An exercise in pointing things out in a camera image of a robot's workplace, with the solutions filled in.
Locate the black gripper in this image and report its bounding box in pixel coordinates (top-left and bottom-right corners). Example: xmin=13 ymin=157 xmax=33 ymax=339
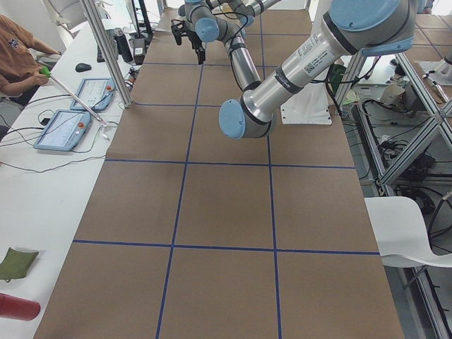
xmin=187 ymin=30 xmax=206 ymax=64

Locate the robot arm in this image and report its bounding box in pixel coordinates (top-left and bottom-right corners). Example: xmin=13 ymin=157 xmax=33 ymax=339
xmin=171 ymin=1 xmax=277 ymax=92
xmin=219 ymin=0 xmax=417 ymax=139

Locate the black water bottle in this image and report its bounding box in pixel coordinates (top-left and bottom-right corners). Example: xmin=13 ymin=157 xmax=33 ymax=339
xmin=113 ymin=28 xmax=133 ymax=63

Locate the black keyboard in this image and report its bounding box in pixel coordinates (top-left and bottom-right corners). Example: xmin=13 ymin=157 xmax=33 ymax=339
xmin=96 ymin=28 xmax=117 ymax=63

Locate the far teach pendant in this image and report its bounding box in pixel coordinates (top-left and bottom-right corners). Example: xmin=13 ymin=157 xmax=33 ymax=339
xmin=76 ymin=78 xmax=116 ymax=112

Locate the teach pendant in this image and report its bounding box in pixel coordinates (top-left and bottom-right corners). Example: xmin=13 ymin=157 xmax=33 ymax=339
xmin=33 ymin=109 xmax=91 ymax=152
xmin=76 ymin=78 xmax=116 ymax=112

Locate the black computer mouse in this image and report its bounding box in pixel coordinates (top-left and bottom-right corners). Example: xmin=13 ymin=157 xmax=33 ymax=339
xmin=75 ymin=63 xmax=92 ymax=73

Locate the near teach pendant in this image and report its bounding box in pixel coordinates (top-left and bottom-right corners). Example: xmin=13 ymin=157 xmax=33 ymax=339
xmin=33 ymin=109 xmax=91 ymax=152

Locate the seated person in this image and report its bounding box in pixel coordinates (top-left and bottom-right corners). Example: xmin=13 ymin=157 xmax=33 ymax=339
xmin=1 ymin=15 xmax=60 ymax=105

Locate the brown table mat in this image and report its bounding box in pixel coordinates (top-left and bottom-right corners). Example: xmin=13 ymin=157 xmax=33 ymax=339
xmin=35 ymin=10 xmax=403 ymax=338

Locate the white chair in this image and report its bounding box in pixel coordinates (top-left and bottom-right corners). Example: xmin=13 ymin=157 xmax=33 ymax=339
xmin=364 ymin=196 xmax=451 ymax=268

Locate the green pouch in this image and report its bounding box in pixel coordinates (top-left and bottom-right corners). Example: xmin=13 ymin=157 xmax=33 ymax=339
xmin=1 ymin=248 xmax=39 ymax=283

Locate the red bottle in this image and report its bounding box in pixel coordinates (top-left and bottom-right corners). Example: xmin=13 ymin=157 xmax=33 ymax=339
xmin=1 ymin=294 xmax=41 ymax=321

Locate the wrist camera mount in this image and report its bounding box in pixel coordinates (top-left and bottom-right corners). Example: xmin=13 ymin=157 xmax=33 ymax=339
xmin=171 ymin=19 xmax=187 ymax=46

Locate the aluminium frame post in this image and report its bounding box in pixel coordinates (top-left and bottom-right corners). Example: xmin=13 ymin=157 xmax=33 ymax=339
xmin=80 ymin=0 xmax=132 ymax=108

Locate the green-handled grabber stick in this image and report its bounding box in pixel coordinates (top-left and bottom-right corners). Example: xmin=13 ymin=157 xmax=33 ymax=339
xmin=40 ymin=66 xmax=118 ymax=141

